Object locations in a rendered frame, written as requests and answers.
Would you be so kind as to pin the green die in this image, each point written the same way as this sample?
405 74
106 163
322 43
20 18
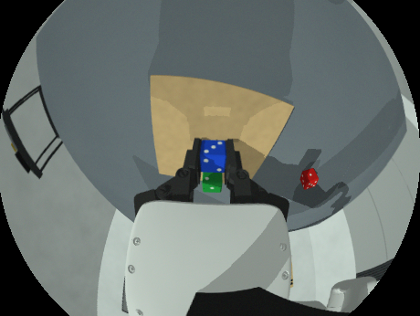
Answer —
212 182

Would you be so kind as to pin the tan flat mat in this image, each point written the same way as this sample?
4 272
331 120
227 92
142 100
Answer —
184 108

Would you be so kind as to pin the red die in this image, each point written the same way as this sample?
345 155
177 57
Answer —
309 178

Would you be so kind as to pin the blue die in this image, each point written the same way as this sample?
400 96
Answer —
213 156

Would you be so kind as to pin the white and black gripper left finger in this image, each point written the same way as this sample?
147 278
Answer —
179 187

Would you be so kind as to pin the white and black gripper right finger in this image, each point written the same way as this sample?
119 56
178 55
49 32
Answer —
243 190

